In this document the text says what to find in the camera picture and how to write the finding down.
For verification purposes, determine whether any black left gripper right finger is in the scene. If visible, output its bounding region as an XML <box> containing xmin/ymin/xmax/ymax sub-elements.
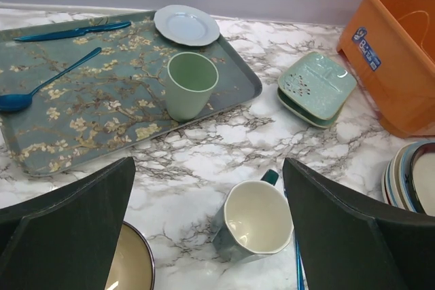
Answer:
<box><xmin>283</xmin><ymin>158</ymin><xmax>434</xmax><ymax>289</ymax></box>

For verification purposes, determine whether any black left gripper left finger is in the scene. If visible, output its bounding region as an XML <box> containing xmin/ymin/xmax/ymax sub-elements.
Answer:
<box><xmin>1</xmin><ymin>157</ymin><xmax>135</xmax><ymax>289</ymax></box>

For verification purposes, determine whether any watermelon pattern white plate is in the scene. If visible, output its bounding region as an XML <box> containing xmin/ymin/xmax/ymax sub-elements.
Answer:
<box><xmin>399</xmin><ymin>141</ymin><xmax>428</xmax><ymax>213</ymax></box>

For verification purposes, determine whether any red rimmed beige plate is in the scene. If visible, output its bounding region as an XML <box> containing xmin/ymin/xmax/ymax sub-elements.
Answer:
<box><xmin>408</xmin><ymin>142</ymin><xmax>434</xmax><ymax>216</ymax></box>

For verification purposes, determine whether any cream pink branch plate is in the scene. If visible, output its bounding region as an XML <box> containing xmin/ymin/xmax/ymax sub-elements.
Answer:
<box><xmin>386</xmin><ymin>141</ymin><xmax>423</xmax><ymax>212</ymax></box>

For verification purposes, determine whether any orange plastic bin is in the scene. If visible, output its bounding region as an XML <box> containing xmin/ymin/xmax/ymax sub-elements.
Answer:
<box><xmin>337</xmin><ymin>0</ymin><xmax>434</xmax><ymax>138</ymax></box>

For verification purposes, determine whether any blue metal fork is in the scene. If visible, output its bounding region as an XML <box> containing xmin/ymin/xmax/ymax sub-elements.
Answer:
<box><xmin>282</xmin><ymin>184</ymin><xmax>305</xmax><ymax>290</ymax></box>

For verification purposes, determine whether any dark rimmed beige bowl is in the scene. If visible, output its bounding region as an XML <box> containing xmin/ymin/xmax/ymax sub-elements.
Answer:
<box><xmin>105</xmin><ymin>221</ymin><xmax>156</xmax><ymax>290</ymax></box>

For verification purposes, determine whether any blue rimmed bottom plate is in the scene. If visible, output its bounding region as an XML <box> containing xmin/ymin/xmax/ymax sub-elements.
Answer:
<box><xmin>381</xmin><ymin>165</ymin><xmax>393</xmax><ymax>206</ymax></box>

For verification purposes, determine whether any grey mug white inside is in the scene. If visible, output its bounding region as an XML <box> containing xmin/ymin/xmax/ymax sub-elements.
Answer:
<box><xmin>211</xmin><ymin>169</ymin><xmax>294</xmax><ymax>263</ymax></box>

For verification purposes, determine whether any lower teal rectangular dish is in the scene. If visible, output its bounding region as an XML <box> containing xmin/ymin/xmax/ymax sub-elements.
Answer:
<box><xmin>277</xmin><ymin>88</ymin><xmax>343</xmax><ymax>129</ymax></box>

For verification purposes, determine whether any teal rectangular dish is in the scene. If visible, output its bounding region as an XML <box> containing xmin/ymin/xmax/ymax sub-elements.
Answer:
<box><xmin>278</xmin><ymin>52</ymin><xmax>356</xmax><ymax>121</ymax></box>
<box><xmin>277</xmin><ymin>88</ymin><xmax>343</xmax><ymax>129</ymax></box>

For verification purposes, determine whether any floral teal serving tray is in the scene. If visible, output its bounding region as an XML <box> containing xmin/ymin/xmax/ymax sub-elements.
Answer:
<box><xmin>0</xmin><ymin>10</ymin><xmax>264</xmax><ymax>178</ymax></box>

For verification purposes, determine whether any blue metal spoon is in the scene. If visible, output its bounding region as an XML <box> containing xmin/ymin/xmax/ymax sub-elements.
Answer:
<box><xmin>1</xmin><ymin>47</ymin><xmax>102</xmax><ymax>112</ymax></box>

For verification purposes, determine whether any upper teal rectangular dish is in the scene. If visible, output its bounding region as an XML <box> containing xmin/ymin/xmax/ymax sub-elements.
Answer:
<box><xmin>278</xmin><ymin>52</ymin><xmax>356</xmax><ymax>121</ymax></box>

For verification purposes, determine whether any green plastic cup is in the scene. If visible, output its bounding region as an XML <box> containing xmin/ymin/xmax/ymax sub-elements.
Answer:
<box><xmin>165</xmin><ymin>52</ymin><xmax>219</xmax><ymax>122</ymax></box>

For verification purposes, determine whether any blue metal knife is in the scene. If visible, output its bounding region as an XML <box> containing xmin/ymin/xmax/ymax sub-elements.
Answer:
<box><xmin>14</xmin><ymin>21</ymin><xmax>131</xmax><ymax>42</ymax></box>

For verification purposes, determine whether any light blue scalloped plate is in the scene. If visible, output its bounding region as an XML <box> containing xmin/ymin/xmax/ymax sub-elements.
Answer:
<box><xmin>154</xmin><ymin>5</ymin><xmax>220</xmax><ymax>47</ymax></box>

